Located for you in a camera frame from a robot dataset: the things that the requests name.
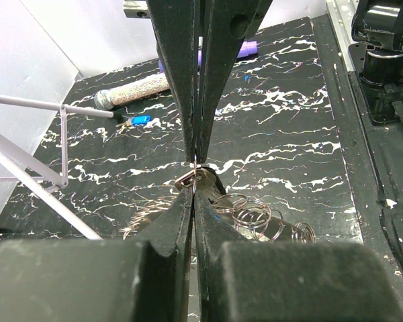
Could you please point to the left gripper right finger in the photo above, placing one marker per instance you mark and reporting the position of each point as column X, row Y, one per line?
column 242, row 280

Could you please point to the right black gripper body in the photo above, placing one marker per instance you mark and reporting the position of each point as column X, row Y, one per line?
column 138, row 8

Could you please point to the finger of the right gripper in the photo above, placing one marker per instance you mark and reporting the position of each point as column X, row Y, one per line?
column 226, row 25
column 174, row 28

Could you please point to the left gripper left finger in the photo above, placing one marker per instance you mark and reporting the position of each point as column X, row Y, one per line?
column 144, row 278

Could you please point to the large toothed keyring disc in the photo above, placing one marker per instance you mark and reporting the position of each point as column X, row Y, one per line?
column 250, row 217

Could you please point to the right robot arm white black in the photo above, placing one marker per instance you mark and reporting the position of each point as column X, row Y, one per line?
column 199, row 41

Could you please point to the glitter toy microphone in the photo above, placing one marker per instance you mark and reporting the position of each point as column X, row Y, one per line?
column 108, row 98

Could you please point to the lilac music stand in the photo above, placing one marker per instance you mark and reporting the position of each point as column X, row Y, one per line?
column 34, row 174

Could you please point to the black front rail base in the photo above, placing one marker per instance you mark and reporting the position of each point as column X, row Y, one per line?
column 370, row 118

